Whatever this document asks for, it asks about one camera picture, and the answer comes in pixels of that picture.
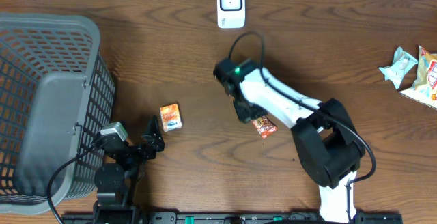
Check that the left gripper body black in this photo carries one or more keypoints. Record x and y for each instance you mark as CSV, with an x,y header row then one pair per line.
x,y
138,153

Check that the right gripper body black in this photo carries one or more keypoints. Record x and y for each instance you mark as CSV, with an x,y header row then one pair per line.
x,y
247,111

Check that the red Top chocolate bar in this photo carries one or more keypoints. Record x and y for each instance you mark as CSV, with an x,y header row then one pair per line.
x,y
264,126

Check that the small orange snack box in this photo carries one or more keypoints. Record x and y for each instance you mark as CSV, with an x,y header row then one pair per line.
x,y
170,117

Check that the grey plastic shopping basket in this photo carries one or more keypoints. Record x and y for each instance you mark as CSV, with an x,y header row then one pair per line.
x,y
56,95

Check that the mint white snack packet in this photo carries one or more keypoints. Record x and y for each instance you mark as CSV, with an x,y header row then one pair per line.
x,y
403,62

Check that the yellow red noodle packet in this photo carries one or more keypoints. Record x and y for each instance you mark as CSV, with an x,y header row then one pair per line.
x,y
423,89

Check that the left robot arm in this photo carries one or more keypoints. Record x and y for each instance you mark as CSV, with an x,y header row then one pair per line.
x,y
116,181

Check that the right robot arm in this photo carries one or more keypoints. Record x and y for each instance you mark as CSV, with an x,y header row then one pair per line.
x,y
329,148

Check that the white barcode scanner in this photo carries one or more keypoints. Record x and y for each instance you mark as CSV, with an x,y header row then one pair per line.
x,y
231,14

